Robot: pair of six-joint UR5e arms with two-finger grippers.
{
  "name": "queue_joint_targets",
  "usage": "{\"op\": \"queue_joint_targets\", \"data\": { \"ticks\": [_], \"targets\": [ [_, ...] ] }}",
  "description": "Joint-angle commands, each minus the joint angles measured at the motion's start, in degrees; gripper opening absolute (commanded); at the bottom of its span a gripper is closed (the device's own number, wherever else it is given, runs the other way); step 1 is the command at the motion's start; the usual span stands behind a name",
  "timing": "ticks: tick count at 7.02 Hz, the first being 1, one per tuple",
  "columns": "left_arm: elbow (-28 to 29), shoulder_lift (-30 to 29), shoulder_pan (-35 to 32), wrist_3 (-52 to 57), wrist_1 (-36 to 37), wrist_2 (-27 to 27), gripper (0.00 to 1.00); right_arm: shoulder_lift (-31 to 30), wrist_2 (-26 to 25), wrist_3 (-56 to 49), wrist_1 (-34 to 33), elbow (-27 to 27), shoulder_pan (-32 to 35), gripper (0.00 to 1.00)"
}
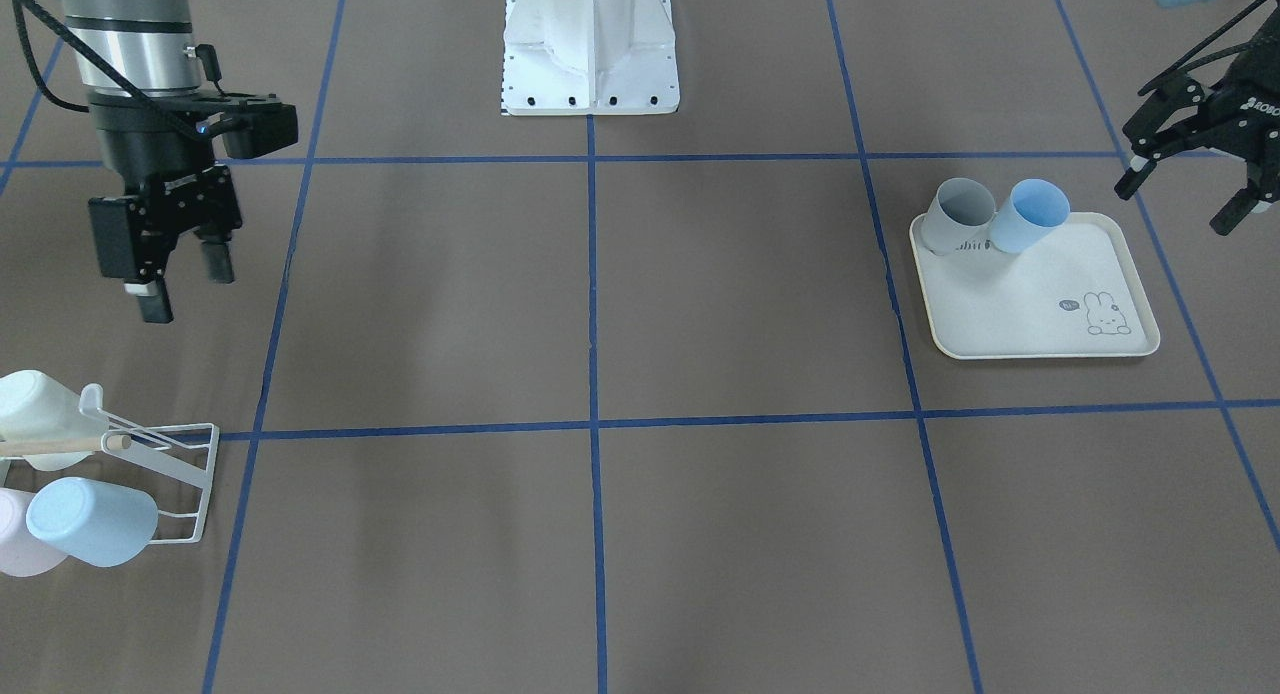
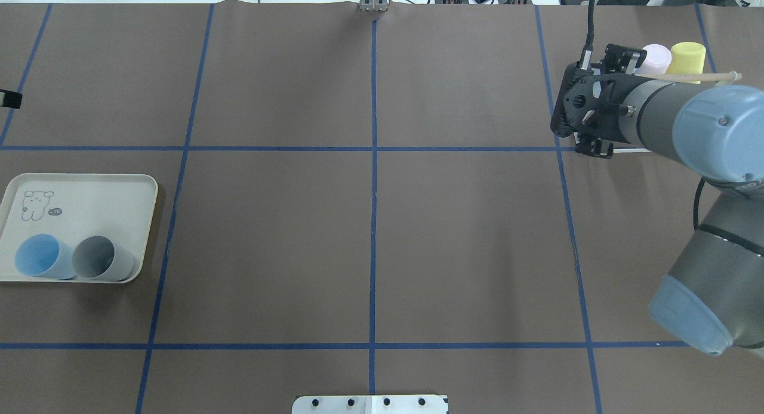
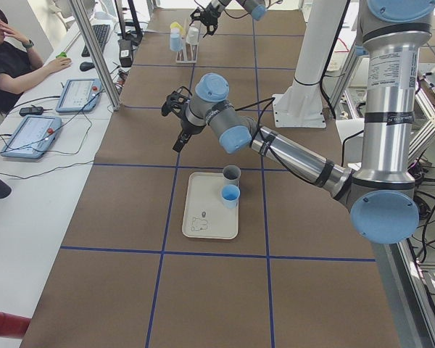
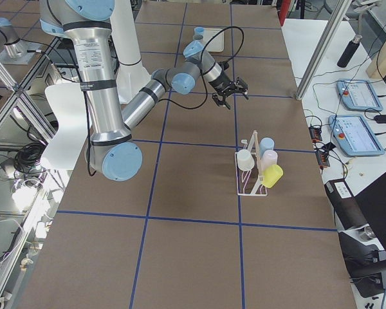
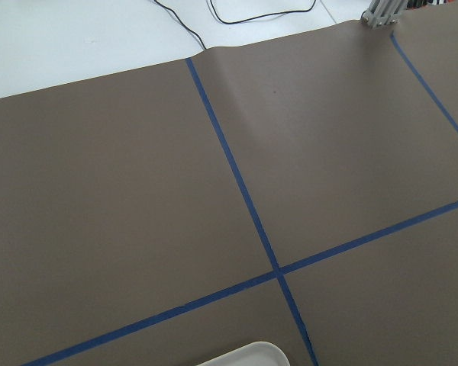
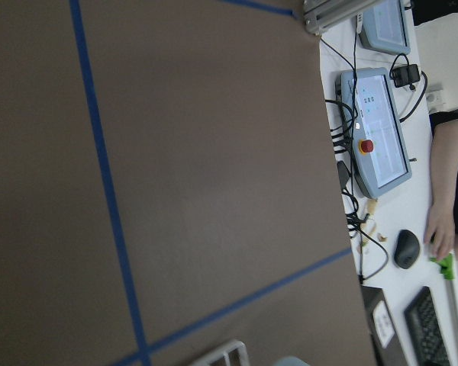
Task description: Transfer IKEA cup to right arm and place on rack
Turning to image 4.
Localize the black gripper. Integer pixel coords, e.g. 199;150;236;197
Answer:
210;72;249;110

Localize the light blue plastic cup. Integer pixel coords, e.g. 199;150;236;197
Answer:
259;137;275;156

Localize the cream plastic cup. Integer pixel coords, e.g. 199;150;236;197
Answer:
236;149;255;171

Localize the pink plastic cup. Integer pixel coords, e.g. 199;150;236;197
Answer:
261;149;278;171

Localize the yellow plastic cup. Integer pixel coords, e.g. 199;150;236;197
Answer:
262;164;284;188

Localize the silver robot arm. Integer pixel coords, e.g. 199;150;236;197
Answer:
39;1;248;182
0;17;42;65

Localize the grey plastic cup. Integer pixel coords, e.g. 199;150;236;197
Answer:
194;35;203;42

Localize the cream plastic tray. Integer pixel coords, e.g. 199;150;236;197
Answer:
202;28;225;53

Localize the far teach pendant tablet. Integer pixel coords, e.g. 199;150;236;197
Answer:
336;79;383;111

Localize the teach pendant tablet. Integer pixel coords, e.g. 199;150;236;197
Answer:
328;115;385;157
336;79;383;111

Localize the black water bottle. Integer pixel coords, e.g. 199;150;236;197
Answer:
336;34;363;68

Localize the near teach pendant tablet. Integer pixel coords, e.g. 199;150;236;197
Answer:
328;115;385;157

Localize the white chair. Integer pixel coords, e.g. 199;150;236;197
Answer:
41;83;87;170

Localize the black box with label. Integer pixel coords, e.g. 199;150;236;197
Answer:
324;178;368;230

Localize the black computer monitor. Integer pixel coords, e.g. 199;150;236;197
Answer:
355;173;386;251

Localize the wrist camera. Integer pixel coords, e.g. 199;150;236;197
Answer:
218;61;230;71

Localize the white wire cup rack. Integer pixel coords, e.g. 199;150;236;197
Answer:
234;130;268;197

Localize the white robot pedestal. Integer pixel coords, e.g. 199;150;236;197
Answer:
110;0;151;104

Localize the aluminium frame post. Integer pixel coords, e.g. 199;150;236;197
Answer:
295;0;351;100

